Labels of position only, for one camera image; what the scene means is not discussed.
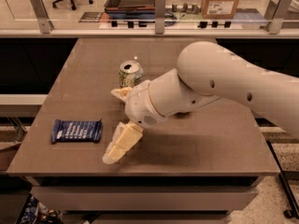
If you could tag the grey table drawer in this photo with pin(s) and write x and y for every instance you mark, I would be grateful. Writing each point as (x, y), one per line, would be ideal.
(145, 198)

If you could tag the metal railing post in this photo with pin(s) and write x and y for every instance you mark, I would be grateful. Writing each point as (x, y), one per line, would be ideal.
(43, 20)
(159, 16)
(275, 14)

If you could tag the left metal railing post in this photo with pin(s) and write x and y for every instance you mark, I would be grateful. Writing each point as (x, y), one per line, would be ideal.
(43, 20)

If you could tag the blue rxbar wrapper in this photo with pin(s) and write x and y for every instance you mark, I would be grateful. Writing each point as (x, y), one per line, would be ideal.
(76, 131)

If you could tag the right metal railing post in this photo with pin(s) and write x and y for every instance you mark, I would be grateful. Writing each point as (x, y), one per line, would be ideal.
(275, 14)

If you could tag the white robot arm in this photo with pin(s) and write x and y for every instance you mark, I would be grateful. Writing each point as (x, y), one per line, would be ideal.
(205, 72)

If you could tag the cardboard box with label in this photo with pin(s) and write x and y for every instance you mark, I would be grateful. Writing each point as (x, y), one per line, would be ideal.
(219, 9)

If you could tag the black cart leg with wheel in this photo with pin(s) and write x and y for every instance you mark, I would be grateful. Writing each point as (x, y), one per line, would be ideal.
(284, 178)

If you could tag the middle metal railing post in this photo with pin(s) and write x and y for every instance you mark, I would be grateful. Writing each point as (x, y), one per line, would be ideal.
(159, 16)

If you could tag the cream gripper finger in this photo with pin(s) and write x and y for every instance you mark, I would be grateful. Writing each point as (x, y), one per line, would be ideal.
(123, 139)
(122, 93)

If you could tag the green white soda can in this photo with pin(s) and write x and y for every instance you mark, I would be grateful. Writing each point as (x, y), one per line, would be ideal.
(130, 73)

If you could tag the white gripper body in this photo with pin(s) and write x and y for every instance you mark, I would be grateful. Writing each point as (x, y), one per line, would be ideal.
(139, 104)

